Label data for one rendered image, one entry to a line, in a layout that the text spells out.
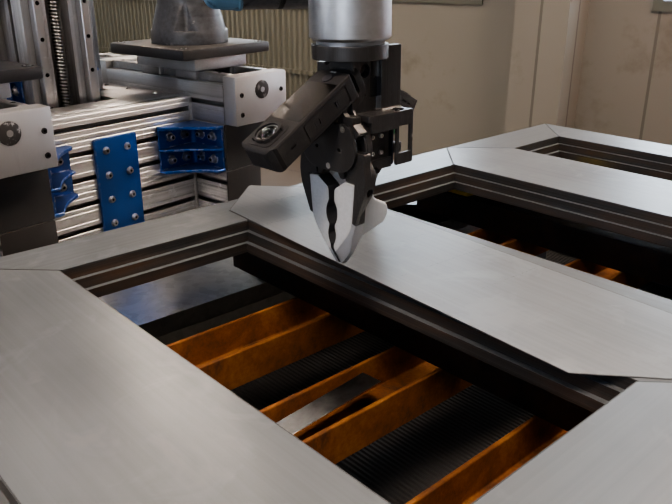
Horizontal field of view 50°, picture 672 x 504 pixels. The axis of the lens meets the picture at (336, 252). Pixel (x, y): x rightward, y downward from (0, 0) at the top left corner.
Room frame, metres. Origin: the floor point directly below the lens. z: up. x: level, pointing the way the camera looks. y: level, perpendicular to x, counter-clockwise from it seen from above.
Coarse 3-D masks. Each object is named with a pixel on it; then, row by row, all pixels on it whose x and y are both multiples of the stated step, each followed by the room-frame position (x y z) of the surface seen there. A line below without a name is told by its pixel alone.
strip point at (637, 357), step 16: (640, 336) 0.61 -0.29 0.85; (656, 336) 0.61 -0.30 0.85; (608, 352) 0.58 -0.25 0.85; (624, 352) 0.58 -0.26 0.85; (640, 352) 0.58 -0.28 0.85; (656, 352) 0.58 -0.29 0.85; (576, 368) 0.55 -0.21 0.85; (592, 368) 0.55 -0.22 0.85; (608, 368) 0.55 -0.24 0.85; (624, 368) 0.55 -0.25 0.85; (640, 368) 0.55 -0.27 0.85; (656, 368) 0.55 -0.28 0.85
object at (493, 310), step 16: (528, 272) 0.77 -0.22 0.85; (544, 272) 0.77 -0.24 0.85; (496, 288) 0.72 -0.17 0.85; (512, 288) 0.72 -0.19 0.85; (528, 288) 0.72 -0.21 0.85; (544, 288) 0.72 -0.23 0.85; (560, 288) 0.72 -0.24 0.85; (576, 288) 0.72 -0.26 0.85; (592, 288) 0.72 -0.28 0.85; (448, 304) 0.68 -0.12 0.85; (464, 304) 0.68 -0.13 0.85; (480, 304) 0.68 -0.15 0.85; (496, 304) 0.68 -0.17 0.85; (512, 304) 0.68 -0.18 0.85; (528, 304) 0.68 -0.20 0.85; (544, 304) 0.68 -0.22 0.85; (560, 304) 0.68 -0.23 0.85; (464, 320) 0.65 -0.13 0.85; (480, 320) 0.65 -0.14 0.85; (496, 320) 0.65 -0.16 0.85; (512, 320) 0.65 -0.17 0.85; (528, 320) 0.65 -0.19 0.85
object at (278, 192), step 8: (248, 192) 1.08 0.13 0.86; (256, 192) 1.08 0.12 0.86; (264, 192) 1.08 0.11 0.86; (272, 192) 1.08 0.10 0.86; (280, 192) 1.08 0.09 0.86; (288, 192) 1.08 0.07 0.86; (296, 192) 1.08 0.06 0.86; (304, 192) 1.08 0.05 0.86; (240, 200) 1.04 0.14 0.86; (248, 200) 1.04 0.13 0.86; (256, 200) 1.04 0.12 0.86; (264, 200) 1.04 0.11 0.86; (272, 200) 1.04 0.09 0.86; (232, 208) 1.00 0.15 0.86
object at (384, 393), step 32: (384, 352) 0.81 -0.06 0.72; (320, 384) 0.74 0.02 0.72; (384, 384) 0.81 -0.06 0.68; (416, 384) 0.74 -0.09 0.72; (448, 384) 0.78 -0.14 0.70; (352, 416) 0.67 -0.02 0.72; (384, 416) 0.70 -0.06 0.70; (416, 416) 0.74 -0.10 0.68; (320, 448) 0.64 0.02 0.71; (352, 448) 0.67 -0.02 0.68
